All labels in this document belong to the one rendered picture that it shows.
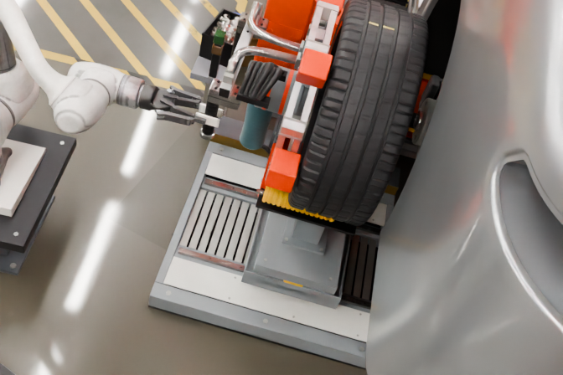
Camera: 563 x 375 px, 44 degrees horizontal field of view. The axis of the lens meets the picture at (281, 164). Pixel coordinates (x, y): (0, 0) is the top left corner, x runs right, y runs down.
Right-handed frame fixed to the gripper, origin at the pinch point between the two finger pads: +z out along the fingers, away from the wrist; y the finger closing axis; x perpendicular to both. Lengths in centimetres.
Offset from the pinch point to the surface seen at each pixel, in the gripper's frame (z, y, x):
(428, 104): 61, -22, 9
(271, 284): 34, 3, -70
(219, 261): 13, -4, -75
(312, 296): 49, 3, -70
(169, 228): -10, -18, -83
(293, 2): 13, -65, 2
